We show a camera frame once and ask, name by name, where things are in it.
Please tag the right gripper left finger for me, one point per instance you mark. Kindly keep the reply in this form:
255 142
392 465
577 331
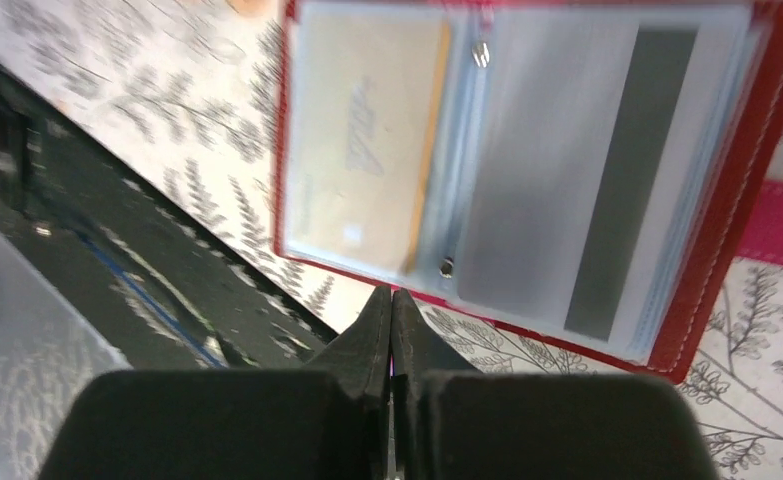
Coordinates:
325 420

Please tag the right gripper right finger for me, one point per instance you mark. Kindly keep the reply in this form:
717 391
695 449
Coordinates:
453 421

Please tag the red leather card holder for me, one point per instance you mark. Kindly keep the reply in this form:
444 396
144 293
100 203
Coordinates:
748 137

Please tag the beige card in holder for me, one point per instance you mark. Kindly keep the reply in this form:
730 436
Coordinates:
366 88

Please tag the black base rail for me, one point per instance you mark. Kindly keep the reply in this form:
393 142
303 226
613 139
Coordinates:
159 287

